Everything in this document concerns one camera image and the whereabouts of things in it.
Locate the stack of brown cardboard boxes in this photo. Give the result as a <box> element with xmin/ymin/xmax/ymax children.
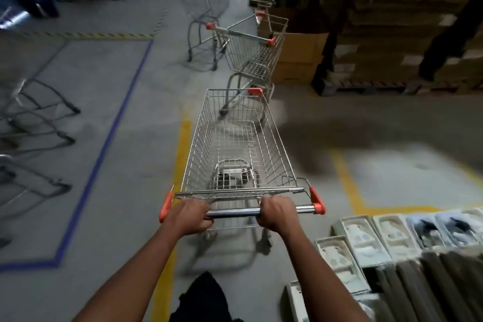
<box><xmin>277</xmin><ymin>0</ymin><xmax>483</xmax><ymax>86</ymax></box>

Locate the pile of white product boxes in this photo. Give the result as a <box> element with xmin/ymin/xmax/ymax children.
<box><xmin>281</xmin><ymin>208</ymin><xmax>483</xmax><ymax>322</ymax></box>

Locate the person's right hand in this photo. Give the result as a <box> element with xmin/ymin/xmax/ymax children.
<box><xmin>256</xmin><ymin>196</ymin><xmax>302</xmax><ymax>235</ymax></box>

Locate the person's right forearm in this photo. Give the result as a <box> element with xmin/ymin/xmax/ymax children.
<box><xmin>280</xmin><ymin>225</ymin><xmax>372</xmax><ymax>322</ymax></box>

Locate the metal shopping cart orange handle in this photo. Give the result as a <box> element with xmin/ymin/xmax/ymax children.
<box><xmin>163</xmin><ymin>0</ymin><xmax>231</xmax><ymax>71</ymax></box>
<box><xmin>159</xmin><ymin>88</ymin><xmax>326</xmax><ymax>251</ymax></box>
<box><xmin>206</xmin><ymin>12</ymin><xmax>289</xmax><ymax>116</ymax></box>

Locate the person's left forearm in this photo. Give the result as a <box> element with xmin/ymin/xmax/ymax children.
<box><xmin>72</xmin><ymin>220</ymin><xmax>189</xmax><ymax>322</ymax></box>

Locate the person's left hand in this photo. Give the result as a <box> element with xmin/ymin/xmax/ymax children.
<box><xmin>165</xmin><ymin>199</ymin><xmax>214</xmax><ymax>236</ymax></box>

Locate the row of dark flat packages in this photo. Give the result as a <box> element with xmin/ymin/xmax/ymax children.
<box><xmin>364</xmin><ymin>246</ymin><xmax>483</xmax><ymax>322</ymax></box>

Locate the person's dark trouser leg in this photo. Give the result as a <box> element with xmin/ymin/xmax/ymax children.
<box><xmin>169</xmin><ymin>271</ymin><xmax>245</xmax><ymax>322</ymax></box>

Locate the wooden pallet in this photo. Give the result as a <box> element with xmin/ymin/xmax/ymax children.
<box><xmin>312</xmin><ymin>77</ymin><xmax>483</xmax><ymax>97</ymax></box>

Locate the brown cardboard box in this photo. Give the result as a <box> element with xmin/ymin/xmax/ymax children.
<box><xmin>271</xmin><ymin>32</ymin><xmax>330</xmax><ymax>85</ymax></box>

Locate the row of nested metal carts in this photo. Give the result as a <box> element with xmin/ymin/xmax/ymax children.
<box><xmin>0</xmin><ymin>76</ymin><xmax>82</xmax><ymax>249</ymax></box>

